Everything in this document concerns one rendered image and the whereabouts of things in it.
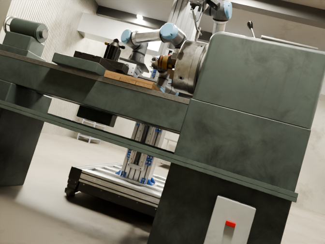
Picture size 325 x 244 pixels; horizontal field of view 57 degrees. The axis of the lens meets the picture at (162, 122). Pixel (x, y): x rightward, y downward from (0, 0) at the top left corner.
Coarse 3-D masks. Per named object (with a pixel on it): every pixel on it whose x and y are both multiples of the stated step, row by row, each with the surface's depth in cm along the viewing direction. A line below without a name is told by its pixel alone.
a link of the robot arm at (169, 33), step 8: (168, 24) 212; (128, 32) 235; (136, 32) 235; (144, 32) 228; (152, 32) 223; (160, 32) 216; (168, 32) 210; (176, 32) 211; (128, 40) 236; (136, 40) 234; (144, 40) 230; (152, 40) 226; (160, 40) 222; (168, 40) 215; (176, 40) 215
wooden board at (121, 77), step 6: (108, 72) 173; (114, 72) 172; (114, 78) 172; (120, 78) 171; (126, 78) 170; (132, 78) 169; (138, 78) 169; (138, 84) 168; (144, 84) 167; (150, 84) 166; (156, 90) 175
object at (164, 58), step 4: (160, 56) 183; (164, 56) 182; (168, 56) 182; (160, 60) 182; (164, 60) 181; (160, 64) 183; (164, 64) 182; (168, 64) 182; (164, 68) 184; (172, 68) 184
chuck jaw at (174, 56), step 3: (174, 54) 170; (177, 54) 170; (180, 54) 168; (183, 54) 168; (168, 57) 179; (171, 57) 170; (174, 57) 170; (177, 57) 168; (180, 57) 168; (168, 60) 179; (171, 60) 175; (174, 60) 172; (180, 60) 167; (168, 63) 181; (171, 63) 179; (174, 63) 177
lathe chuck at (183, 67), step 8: (184, 48) 168; (192, 48) 168; (184, 56) 167; (192, 56) 166; (176, 64) 168; (184, 64) 166; (176, 72) 169; (184, 72) 167; (176, 80) 171; (184, 80) 169; (176, 88) 177; (184, 88) 174
